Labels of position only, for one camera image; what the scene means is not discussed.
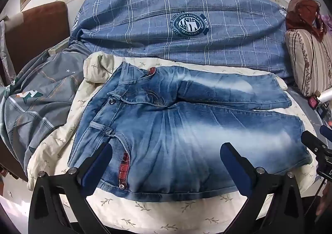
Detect cream floral blanket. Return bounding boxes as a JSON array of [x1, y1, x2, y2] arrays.
[[27, 51, 318, 230]]

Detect purple cloth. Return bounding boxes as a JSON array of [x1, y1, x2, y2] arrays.
[[320, 14, 332, 32]]

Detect blue plaid quilt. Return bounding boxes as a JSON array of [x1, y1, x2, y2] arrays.
[[69, 0, 295, 84]]

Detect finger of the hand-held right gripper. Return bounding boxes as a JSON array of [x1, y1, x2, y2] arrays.
[[300, 130, 328, 157], [319, 125, 332, 144]]

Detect grey patterned quilt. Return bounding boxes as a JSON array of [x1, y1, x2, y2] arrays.
[[0, 42, 91, 175]]

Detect person's right hand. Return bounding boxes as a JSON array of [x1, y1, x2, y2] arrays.
[[317, 181, 332, 217]]

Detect blue denim pants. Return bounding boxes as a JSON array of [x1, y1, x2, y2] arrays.
[[67, 61, 313, 202]]

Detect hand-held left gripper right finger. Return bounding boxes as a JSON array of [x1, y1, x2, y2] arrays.
[[220, 142, 305, 234]]

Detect brown headboard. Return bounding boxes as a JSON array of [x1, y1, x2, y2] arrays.
[[5, 1, 70, 76]]

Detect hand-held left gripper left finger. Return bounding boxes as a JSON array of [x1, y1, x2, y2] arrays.
[[28, 142, 114, 234]]

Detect striped beige pillow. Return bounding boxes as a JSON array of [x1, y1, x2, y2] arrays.
[[285, 28, 332, 97]]

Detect white tube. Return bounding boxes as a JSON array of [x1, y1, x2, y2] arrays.
[[318, 88, 332, 103]]

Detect reddish brown cloth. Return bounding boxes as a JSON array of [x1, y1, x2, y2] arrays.
[[285, 0, 328, 40]]

